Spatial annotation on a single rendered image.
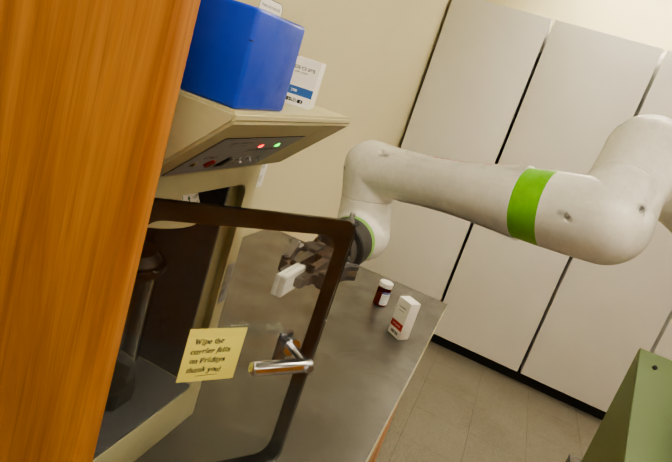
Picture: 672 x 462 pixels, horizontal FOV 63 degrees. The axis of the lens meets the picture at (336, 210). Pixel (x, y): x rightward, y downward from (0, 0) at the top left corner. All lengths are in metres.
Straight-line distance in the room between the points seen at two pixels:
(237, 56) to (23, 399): 0.37
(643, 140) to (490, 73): 2.69
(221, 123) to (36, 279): 0.21
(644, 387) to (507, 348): 2.64
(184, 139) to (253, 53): 0.10
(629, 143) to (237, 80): 0.60
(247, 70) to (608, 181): 0.53
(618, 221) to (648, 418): 0.48
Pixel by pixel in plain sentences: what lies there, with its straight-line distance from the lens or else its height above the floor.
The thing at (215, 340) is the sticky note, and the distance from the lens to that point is 0.70.
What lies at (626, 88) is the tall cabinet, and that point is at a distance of 3.57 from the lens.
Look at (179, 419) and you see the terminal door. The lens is 0.76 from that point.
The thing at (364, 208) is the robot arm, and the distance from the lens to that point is 1.01.
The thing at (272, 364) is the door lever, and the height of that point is 1.21.
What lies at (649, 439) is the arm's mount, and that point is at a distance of 1.17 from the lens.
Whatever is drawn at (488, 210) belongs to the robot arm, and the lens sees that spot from 0.87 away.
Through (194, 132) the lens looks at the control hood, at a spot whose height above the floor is 1.48.
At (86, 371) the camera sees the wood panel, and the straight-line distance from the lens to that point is 0.54.
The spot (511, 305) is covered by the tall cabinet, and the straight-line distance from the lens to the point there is 3.71.
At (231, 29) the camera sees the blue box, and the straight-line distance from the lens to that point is 0.51.
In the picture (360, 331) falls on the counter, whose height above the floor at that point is 0.94.
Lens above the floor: 1.58
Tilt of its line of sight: 15 degrees down
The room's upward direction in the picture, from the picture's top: 18 degrees clockwise
